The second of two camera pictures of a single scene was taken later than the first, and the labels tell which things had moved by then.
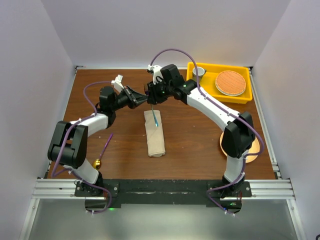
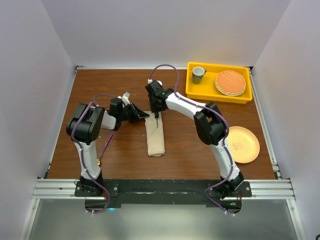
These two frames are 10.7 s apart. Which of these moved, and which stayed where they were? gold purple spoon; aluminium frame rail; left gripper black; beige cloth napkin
Moved: left gripper black
Stayed: beige cloth napkin; gold purple spoon; aluminium frame rail
